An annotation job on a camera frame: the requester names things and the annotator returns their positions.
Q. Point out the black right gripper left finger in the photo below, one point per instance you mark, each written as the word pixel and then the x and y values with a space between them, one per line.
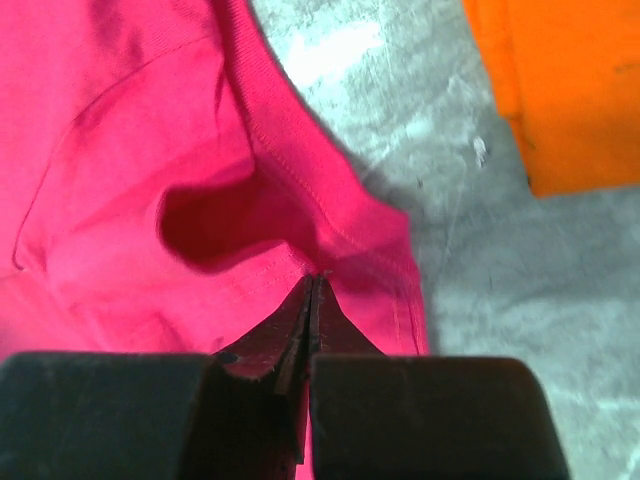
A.
pixel 235 414

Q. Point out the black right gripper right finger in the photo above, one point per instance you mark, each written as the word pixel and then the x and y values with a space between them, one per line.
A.
pixel 378 416

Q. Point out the pink t shirt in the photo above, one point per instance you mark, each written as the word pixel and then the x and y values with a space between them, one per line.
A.
pixel 163 187

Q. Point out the folded orange t shirt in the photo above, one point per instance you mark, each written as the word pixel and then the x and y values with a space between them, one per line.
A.
pixel 565 76

